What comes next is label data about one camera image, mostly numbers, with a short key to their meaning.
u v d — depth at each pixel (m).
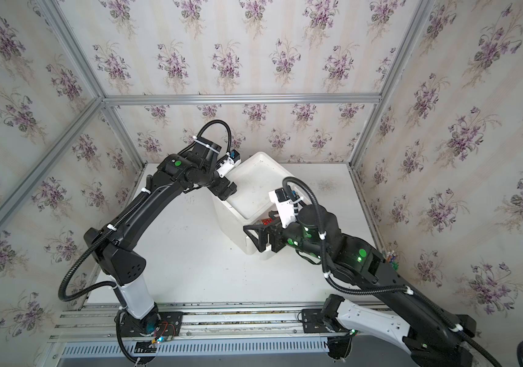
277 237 0.50
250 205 0.76
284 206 0.50
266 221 0.73
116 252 0.42
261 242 0.50
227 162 0.68
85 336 0.74
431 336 0.38
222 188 0.68
